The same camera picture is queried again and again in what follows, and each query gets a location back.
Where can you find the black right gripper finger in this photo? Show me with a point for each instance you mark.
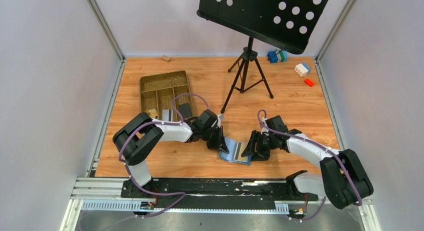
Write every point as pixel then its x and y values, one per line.
pixel 260 154
pixel 251 144

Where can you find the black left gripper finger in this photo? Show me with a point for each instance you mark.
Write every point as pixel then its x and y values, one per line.
pixel 214 142
pixel 222 146

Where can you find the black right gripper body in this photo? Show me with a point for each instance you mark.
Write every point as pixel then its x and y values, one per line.
pixel 261 144

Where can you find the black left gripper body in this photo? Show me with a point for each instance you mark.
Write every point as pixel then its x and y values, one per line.
pixel 215 137

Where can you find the blue leather card holder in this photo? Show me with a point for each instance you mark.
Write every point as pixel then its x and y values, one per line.
pixel 231 144

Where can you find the silver credit card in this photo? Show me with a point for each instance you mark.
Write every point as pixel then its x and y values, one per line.
pixel 167 115

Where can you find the gold credit card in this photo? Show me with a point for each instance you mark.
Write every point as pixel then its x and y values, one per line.
pixel 153 113

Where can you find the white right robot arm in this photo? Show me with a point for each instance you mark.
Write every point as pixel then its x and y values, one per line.
pixel 342 179

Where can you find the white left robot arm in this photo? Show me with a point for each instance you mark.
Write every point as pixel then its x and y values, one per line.
pixel 138 138

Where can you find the black credit card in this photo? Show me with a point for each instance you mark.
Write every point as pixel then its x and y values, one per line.
pixel 185 110

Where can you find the woven compartment tray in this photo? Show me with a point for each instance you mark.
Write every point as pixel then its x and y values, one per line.
pixel 164 90

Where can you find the red toy block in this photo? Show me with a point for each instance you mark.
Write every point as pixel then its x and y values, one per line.
pixel 309 82

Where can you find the white blue toy block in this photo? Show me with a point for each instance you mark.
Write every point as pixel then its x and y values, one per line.
pixel 302 69

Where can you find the small wooden block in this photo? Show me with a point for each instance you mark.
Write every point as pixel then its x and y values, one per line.
pixel 166 58

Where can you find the blue green toy block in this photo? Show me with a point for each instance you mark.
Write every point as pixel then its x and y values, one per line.
pixel 277 56

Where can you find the black music stand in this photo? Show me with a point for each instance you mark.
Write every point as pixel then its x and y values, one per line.
pixel 284 24

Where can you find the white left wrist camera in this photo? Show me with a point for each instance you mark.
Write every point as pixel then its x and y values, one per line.
pixel 220 118

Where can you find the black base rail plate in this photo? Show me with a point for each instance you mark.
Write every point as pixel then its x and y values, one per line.
pixel 217 194

